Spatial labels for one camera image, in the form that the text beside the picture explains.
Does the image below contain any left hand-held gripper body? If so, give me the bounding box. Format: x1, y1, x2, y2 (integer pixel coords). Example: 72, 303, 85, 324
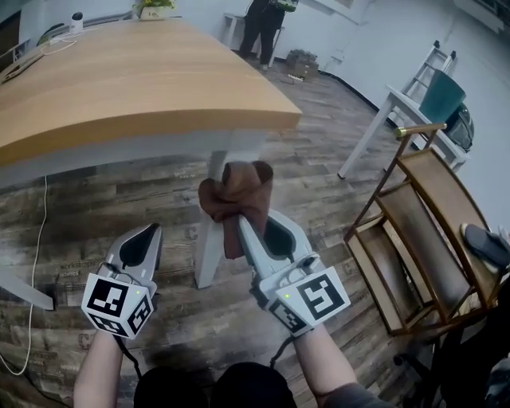
80, 257, 159, 340

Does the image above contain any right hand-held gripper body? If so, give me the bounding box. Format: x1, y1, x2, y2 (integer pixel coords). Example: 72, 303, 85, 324
249, 253, 352, 339

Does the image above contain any white table leg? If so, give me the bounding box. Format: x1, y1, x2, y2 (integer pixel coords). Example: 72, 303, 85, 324
194, 150, 233, 290
0, 264, 55, 312

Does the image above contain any brown cloth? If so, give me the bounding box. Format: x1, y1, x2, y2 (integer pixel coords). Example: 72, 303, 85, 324
198, 159, 276, 261

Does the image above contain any person's left forearm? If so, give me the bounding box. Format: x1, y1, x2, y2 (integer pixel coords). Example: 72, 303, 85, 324
73, 329, 123, 408

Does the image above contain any person's right forearm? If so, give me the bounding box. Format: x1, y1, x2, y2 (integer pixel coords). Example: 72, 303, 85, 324
293, 321, 360, 400

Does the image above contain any person's left leg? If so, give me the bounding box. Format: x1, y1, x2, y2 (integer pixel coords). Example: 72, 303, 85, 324
132, 365, 213, 408

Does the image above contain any person's leg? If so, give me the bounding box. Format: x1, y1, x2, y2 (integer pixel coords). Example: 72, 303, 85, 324
210, 360, 298, 408
132, 365, 213, 408

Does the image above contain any person's grey sleeve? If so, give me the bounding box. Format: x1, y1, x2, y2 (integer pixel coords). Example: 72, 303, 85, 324
317, 381, 394, 408

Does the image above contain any person's right leg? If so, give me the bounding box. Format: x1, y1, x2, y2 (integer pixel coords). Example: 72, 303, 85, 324
210, 360, 298, 408

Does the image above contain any wooden table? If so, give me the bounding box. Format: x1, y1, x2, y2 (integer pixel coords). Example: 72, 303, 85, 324
0, 18, 304, 189

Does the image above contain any small white side table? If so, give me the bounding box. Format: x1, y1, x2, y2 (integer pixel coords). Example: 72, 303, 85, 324
337, 84, 472, 180

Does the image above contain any grey shoe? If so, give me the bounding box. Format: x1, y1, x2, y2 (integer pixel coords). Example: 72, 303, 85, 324
459, 222, 510, 275

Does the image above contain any cardboard box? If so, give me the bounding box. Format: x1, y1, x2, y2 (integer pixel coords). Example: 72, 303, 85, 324
286, 48, 320, 79

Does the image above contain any black bag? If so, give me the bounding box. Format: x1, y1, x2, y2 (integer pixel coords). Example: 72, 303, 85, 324
445, 102, 476, 153

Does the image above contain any silver laptop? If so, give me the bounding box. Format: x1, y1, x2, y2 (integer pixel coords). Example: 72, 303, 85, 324
0, 49, 45, 85

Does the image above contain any teal bin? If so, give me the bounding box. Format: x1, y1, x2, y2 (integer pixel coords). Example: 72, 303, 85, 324
418, 69, 468, 126

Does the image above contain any white stool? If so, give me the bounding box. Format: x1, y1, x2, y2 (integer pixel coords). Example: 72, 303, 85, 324
222, 11, 286, 68

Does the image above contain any white step ladder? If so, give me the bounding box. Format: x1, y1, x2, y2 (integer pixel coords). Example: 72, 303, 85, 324
401, 39, 457, 101

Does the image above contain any potted plant in white pot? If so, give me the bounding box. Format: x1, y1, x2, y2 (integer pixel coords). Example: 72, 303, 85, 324
132, 0, 177, 21

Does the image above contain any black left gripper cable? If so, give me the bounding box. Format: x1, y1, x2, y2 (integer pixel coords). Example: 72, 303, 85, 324
114, 335, 143, 379

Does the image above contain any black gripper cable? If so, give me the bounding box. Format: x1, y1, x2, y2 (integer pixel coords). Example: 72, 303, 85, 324
269, 337, 296, 368
114, 335, 143, 379

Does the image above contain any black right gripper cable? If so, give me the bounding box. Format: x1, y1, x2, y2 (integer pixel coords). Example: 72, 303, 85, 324
269, 337, 296, 368

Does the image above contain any white floor cable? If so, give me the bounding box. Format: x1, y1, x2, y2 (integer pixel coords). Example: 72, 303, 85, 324
0, 174, 49, 376

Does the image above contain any gold frame wooden shelf rack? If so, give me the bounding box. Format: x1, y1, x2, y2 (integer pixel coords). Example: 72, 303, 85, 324
343, 123, 510, 338

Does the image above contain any white charger cable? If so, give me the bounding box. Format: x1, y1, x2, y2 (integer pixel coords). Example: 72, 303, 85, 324
38, 28, 100, 56

